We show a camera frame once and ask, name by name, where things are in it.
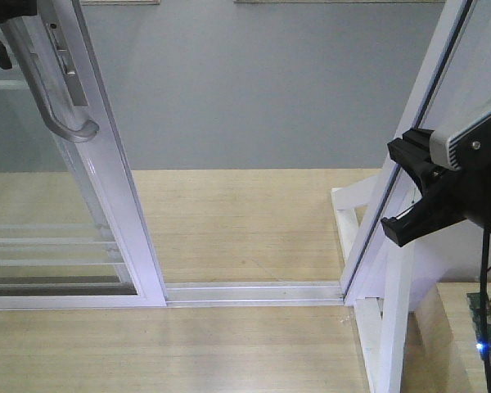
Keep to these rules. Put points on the grey door lock plate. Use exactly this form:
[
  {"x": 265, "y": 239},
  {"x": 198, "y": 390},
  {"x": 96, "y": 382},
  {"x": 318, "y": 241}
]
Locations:
[{"x": 54, "y": 28}]

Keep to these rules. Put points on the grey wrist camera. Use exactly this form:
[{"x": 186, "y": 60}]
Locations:
[{"x": 463, "y": 141}]

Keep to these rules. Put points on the aluminium floor track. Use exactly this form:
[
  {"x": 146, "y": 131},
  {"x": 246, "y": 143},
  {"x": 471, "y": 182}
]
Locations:
[{"x": 251, "y": 294}]

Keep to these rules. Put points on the white wall panel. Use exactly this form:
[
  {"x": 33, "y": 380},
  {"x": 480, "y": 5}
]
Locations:
[{"x": 458, "y": 110}]

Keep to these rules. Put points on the white door frame post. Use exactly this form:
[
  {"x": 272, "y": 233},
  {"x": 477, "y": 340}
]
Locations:
[{"x": 359, "y": 207}]

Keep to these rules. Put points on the white triangular support bracket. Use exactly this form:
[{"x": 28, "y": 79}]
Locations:
[{"x": 382, "y": 321}]

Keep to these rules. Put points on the white framed sliding glass door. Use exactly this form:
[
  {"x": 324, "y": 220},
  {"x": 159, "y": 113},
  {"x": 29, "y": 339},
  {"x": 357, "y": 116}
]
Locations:
[{"x": 72, "y": 232}]

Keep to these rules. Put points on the grey metal door handle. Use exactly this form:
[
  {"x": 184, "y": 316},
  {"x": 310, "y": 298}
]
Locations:
[{"x": 48, "y": 95}]

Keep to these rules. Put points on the light wooden base board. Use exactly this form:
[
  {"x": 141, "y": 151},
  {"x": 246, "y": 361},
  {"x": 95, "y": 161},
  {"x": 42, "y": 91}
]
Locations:
[{"x": 208, "y": 226}]

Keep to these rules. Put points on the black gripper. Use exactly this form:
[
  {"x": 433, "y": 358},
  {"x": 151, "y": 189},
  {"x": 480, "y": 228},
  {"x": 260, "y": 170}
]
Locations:
[{"x": 447, "y": 197}]

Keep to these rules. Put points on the light wooden box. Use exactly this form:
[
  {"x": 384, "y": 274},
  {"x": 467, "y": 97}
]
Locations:
[{"x": 440, "y": 354}]

